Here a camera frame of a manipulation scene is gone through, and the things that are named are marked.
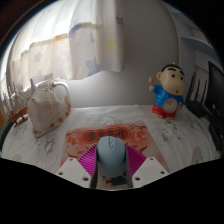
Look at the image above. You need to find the red printed mouse pad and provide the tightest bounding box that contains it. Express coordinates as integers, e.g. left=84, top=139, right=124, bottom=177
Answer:
left=59, top=120, right=169, bottom=174

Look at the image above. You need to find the black router with antennas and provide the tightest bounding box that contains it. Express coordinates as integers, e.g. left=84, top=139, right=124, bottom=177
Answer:
left=185, top=71, right=211, bottom=118

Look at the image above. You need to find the black monitor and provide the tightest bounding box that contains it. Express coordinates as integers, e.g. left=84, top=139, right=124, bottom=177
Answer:
left=203, top=60, right=224, bottom=151

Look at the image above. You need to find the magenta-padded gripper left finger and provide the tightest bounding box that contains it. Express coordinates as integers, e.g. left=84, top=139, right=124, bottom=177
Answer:
left=55, top=145, right=100, bottom=190

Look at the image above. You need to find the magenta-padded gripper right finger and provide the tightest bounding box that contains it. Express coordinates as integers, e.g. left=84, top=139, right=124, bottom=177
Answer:
left=123, top=145, right=170, bottom=189

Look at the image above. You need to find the large white conch shell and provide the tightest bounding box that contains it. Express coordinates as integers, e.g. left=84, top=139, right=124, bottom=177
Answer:
left=27, top=78, right=72, bottom=138

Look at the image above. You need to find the white printed tablecloth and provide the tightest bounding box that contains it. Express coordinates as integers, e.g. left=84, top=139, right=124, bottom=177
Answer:
left=0, top=104, right=221, bottom=189

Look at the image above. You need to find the white star-print curtain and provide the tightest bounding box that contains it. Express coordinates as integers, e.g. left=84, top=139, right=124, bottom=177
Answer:
left=0, top=0, right=126, bottom=98

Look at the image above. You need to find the light blue computer mouse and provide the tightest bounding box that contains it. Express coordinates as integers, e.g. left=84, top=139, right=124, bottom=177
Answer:
left=95, top=135, right=128, bottom=178

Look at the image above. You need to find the white wall shelf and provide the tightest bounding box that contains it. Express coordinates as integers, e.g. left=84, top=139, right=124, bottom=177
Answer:
left=181, top=34, right=214, bottom=54

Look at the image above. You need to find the cartoon boy figurine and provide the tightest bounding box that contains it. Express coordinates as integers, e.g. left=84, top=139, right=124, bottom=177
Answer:
left=148, top=63, right=187, bottom=120

